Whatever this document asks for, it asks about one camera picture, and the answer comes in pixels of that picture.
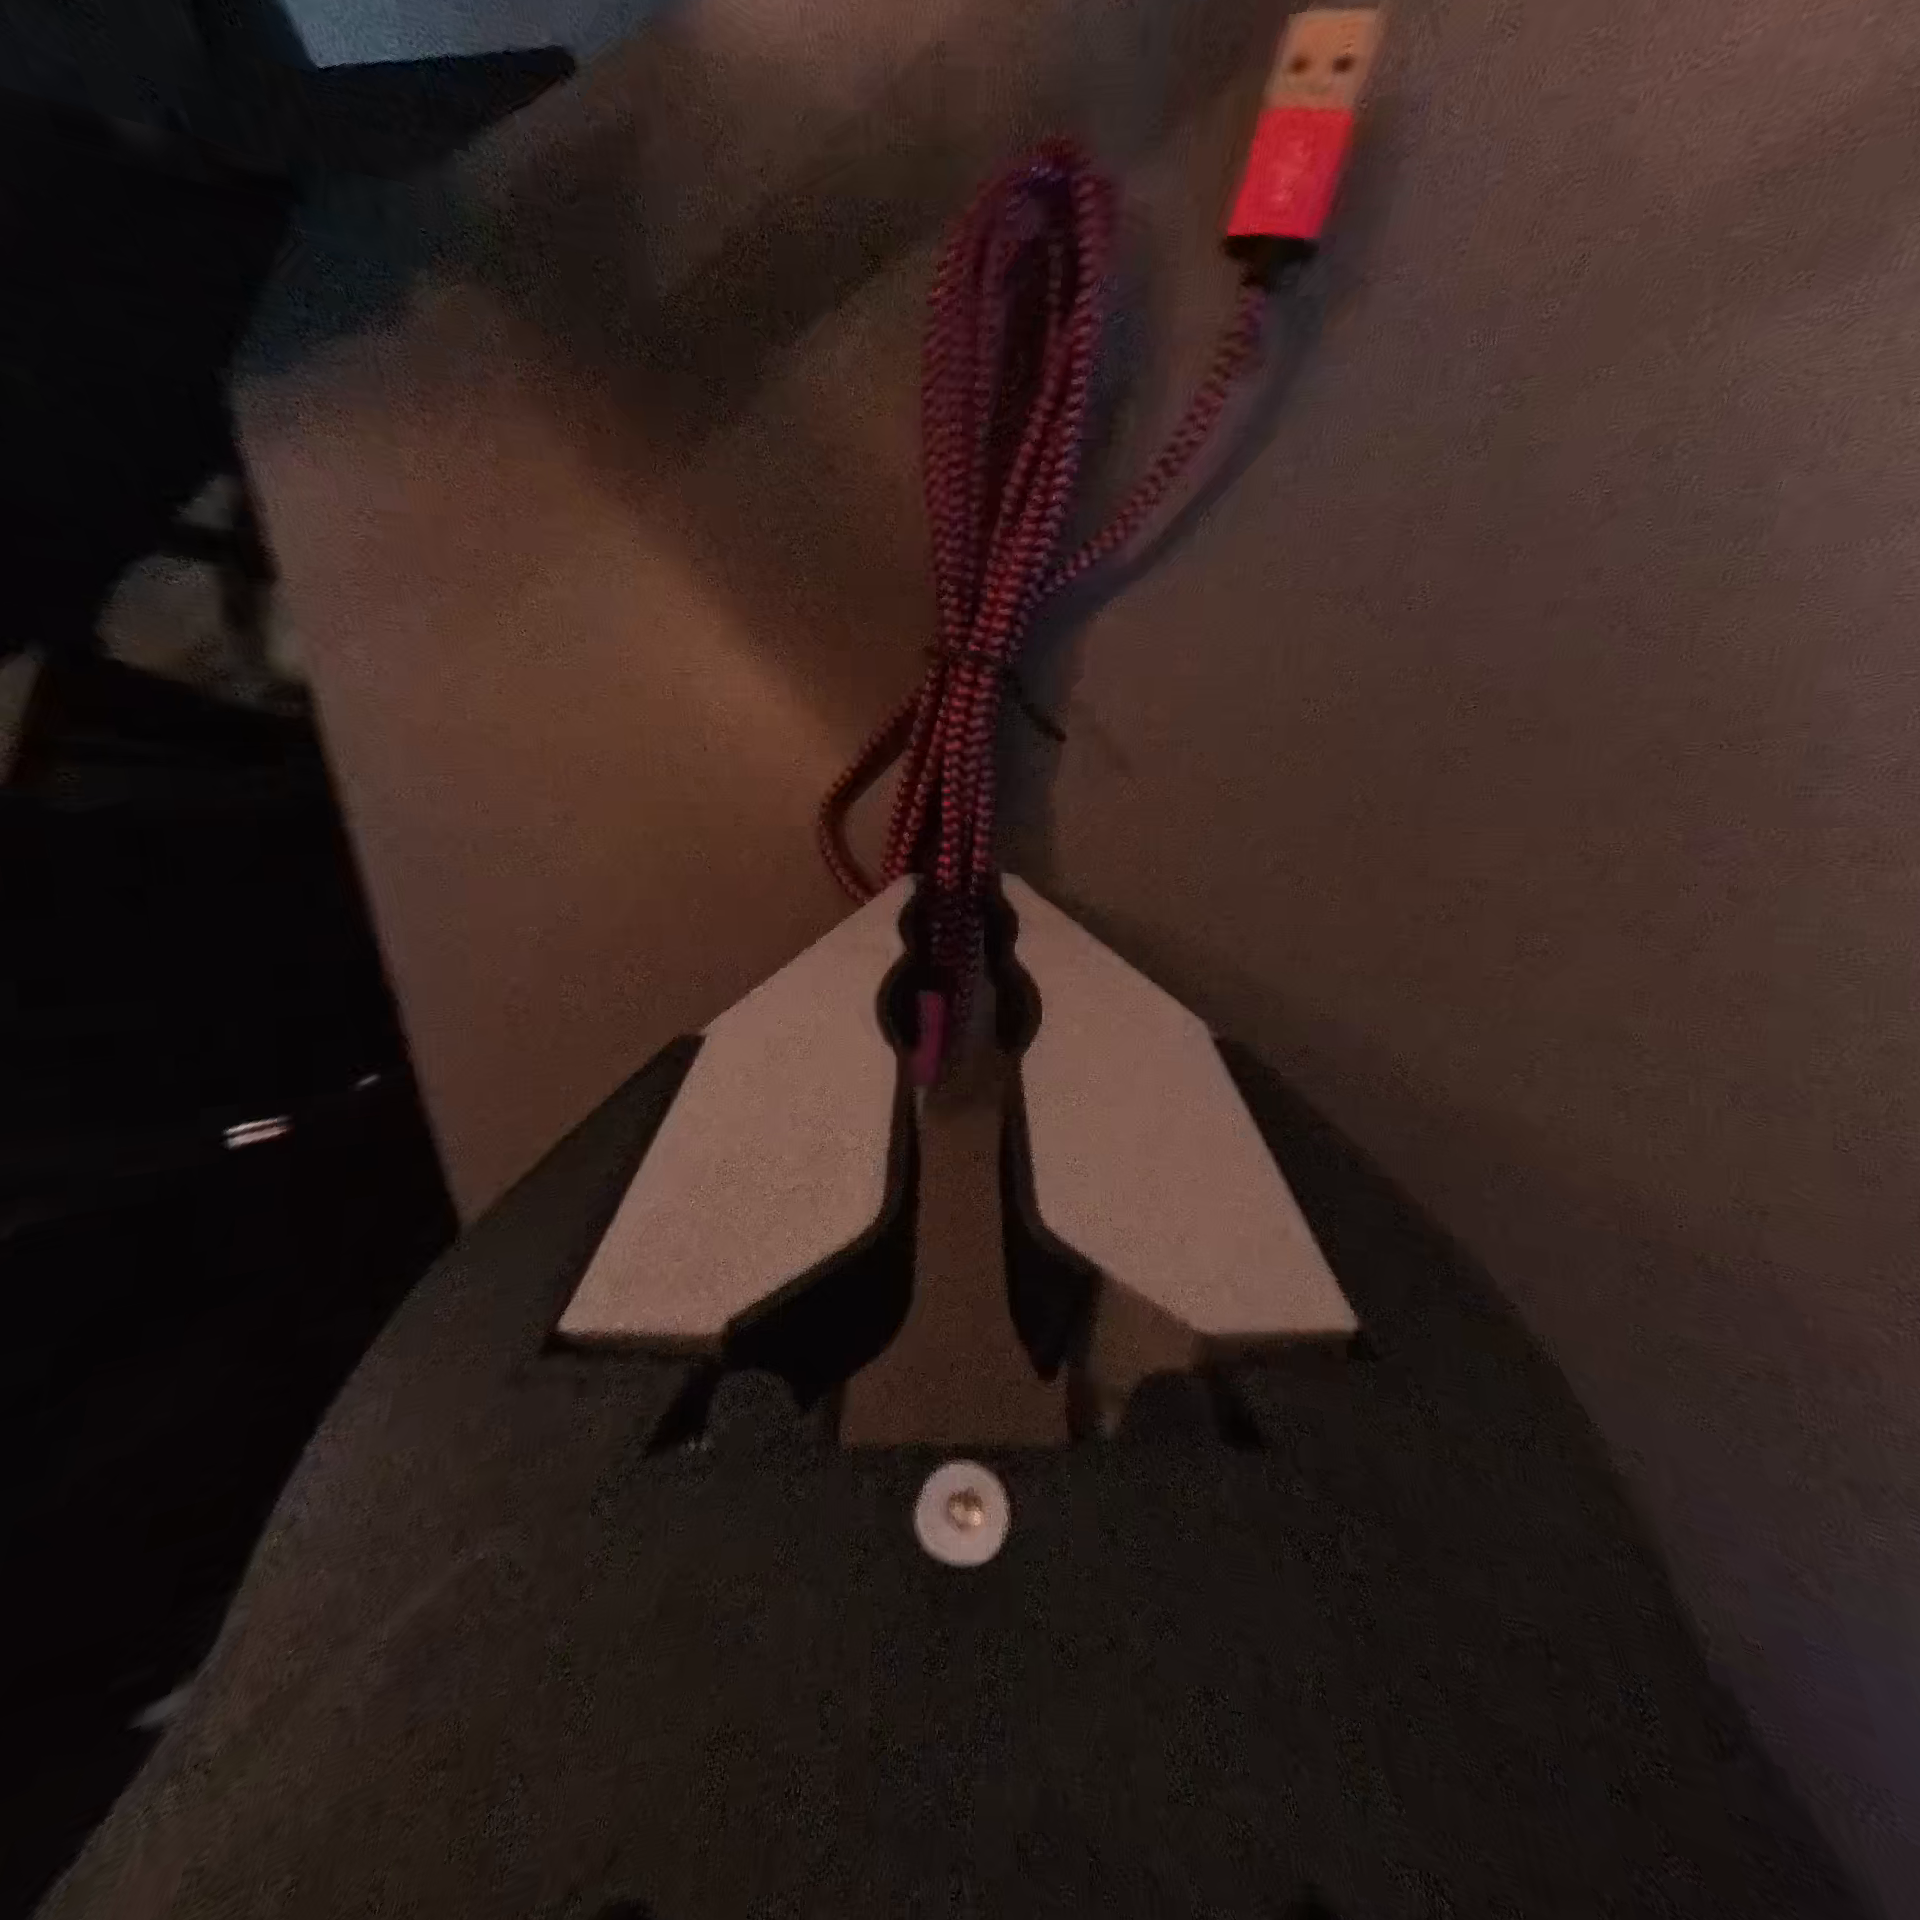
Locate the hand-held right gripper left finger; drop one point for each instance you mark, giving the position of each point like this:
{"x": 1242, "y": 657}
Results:
{"x": 733, "y": 1172}

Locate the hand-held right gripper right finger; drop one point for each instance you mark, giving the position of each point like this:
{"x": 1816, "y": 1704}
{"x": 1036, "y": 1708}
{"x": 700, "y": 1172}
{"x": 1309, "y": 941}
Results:
{"x": 1171, "y": 1172}

